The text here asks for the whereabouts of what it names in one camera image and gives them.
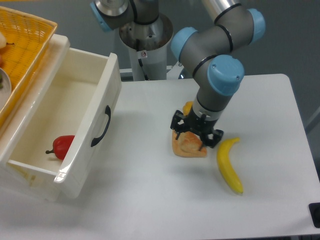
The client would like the toy croissant pastry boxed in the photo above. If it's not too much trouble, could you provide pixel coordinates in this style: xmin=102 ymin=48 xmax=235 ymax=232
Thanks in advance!
xmin=171 ymin=130 xmax=207 ymax=158

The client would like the pale pear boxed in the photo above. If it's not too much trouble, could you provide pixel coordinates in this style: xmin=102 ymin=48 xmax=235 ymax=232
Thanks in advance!
xmin=0 ymin=32 xmax=15 ymax=49

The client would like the black corner device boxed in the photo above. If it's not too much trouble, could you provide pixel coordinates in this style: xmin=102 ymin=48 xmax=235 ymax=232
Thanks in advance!
xmin=308 ymin=202 xmax=320 ymax=229

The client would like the white drawer cabinet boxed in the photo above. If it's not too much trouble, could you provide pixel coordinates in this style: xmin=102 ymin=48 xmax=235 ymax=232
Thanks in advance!
xmin=0 ymin=34 xmax=70 ymax=201

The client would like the red bell pepper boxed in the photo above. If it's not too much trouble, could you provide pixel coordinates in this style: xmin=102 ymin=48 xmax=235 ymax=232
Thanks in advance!
xmin=45 ymin=135 xmax=75 ymax=161

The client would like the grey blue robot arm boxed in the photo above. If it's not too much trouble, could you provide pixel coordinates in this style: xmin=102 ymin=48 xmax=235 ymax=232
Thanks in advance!
xmin=90 ymin=0 xmax=266 ymax=148

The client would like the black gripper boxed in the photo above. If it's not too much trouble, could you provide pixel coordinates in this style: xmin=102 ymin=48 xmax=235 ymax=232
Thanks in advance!
xmin=170 ymin=107 xmax=224 ymax=151

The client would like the yellow woven basket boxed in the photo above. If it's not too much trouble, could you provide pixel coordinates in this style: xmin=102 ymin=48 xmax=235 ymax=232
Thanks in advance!
xmin=0 ymin=6 xmax=58 ymax=126

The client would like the yellow banana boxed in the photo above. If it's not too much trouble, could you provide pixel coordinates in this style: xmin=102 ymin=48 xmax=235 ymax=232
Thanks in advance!
xmin=216 ymin=137 xmax=244 ymax=195

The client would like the yellow bell pepper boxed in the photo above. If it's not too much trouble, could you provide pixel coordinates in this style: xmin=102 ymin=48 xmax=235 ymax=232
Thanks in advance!
xmin=182 ymin=101 xmax=193 ymax=116

